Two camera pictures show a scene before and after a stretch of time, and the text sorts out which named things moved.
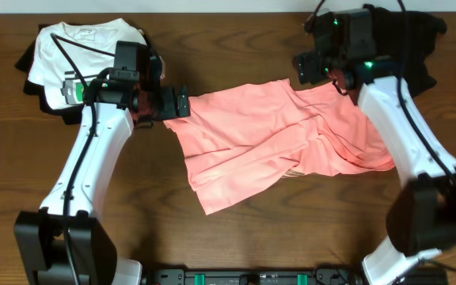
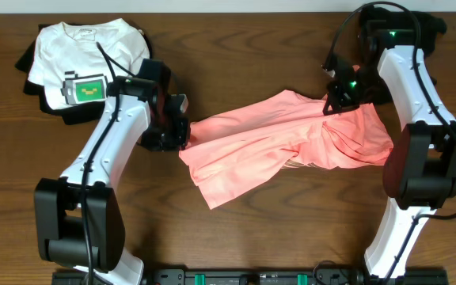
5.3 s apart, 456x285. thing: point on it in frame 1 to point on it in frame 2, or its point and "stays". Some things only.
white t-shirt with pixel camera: x=67 y=55 stays
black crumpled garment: x=406 y=39 stays
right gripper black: x=305 y=63 to x=337 y=101
